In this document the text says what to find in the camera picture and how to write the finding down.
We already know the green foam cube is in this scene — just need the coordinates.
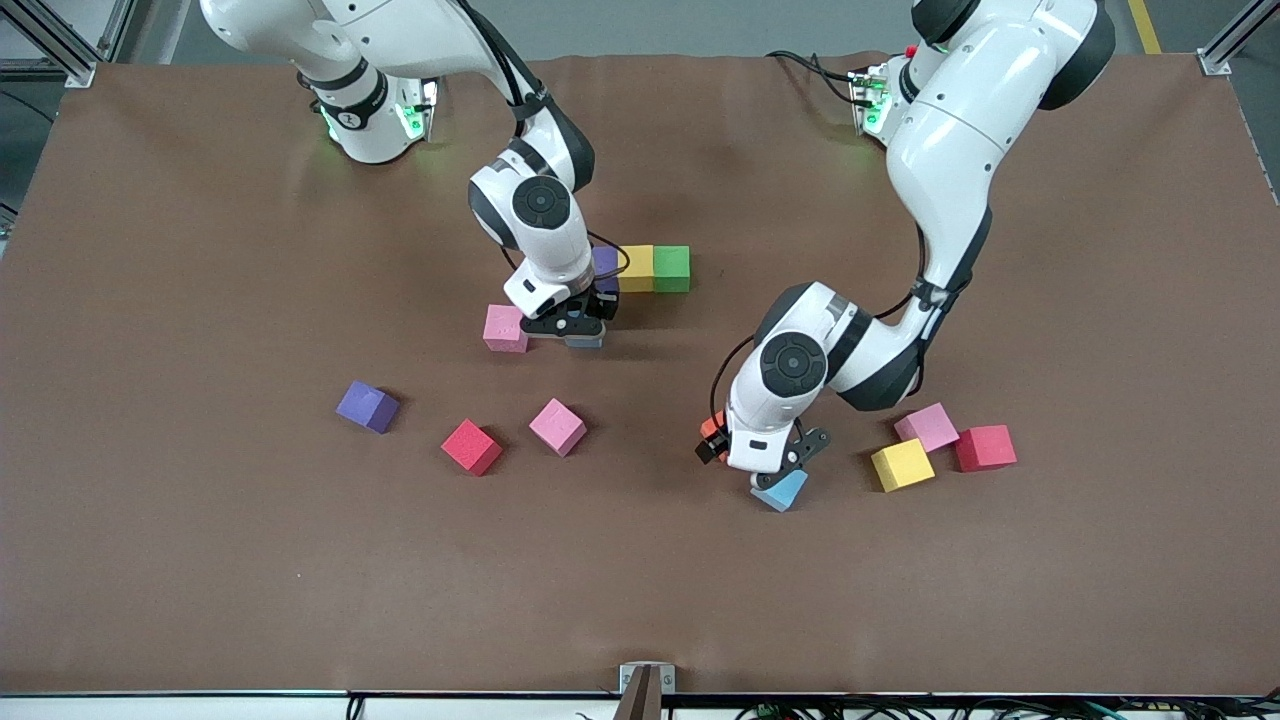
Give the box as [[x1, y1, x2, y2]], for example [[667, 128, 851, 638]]
[[653, 245, 691, 294]]

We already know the pink foam cube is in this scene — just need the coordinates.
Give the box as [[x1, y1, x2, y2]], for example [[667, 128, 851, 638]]
[[483, 304, 531, 354], [528, 398, 588, 459], [893, 402, 961, 453]]

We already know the grey metal bracket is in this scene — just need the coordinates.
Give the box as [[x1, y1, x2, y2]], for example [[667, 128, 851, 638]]
[[619, 662, 677, 696]]

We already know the black left base cable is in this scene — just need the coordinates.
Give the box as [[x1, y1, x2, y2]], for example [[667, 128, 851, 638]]
[[766, 50, 866, 106]]

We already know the dark camera mount pole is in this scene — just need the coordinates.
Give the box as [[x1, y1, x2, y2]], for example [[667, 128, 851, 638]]
[[612, 667, 665, 720]]

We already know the aluminium frame profile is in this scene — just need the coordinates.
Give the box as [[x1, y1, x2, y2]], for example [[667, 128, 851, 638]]
[[98, 0, 138, 63], [1197, 0, 1280, 78], [0, 0, 98, 88]]

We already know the red foam cube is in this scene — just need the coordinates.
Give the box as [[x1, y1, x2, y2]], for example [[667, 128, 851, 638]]
[[440, 418, 504, 478], [954, 424, 1018, 474]]

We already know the yellow floor tape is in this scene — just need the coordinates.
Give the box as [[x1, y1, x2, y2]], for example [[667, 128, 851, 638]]
[[1128, 0, 1164, 56]]

